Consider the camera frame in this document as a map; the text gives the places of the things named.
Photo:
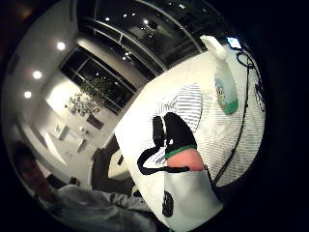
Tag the computer monitor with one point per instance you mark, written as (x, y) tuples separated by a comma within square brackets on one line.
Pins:
[(234, 42)]

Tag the white spray bottle green liquid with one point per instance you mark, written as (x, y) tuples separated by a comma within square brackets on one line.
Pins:
[(225, 87)]

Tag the green leafy plant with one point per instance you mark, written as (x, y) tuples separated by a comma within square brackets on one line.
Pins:
[(87, 96)]

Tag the dark wall picture frame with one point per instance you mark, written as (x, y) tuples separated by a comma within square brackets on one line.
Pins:
[(94, 122)]

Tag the round ceiling lamp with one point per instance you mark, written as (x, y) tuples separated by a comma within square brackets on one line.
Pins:
[(27, 94), (37, 74), (61, 45)]

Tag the the person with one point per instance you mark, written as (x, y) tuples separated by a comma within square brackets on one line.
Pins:
[(90, 206)]

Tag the dark chair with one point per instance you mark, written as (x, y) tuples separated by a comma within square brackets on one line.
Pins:
[(103, 174)]

